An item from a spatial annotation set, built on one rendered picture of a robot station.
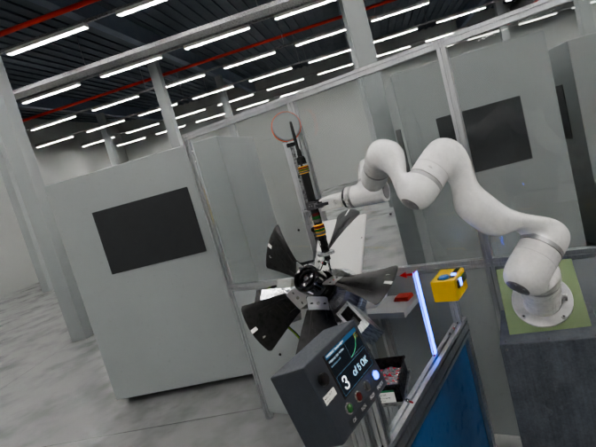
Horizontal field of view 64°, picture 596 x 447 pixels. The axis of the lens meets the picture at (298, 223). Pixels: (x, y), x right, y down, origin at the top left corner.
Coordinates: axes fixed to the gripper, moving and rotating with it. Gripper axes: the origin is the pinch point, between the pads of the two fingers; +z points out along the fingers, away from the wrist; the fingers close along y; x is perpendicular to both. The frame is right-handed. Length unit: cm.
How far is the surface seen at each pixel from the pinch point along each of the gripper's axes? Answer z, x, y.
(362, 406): -44, -41, -71
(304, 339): 7, -48, -20
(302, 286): 10.7, -31.4, -6.9
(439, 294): -34, -49, 21
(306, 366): -39, -25, -82
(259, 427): 127, -151, 60
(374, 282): -19.0, -33.6, -2.2
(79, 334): 582, -145, 206
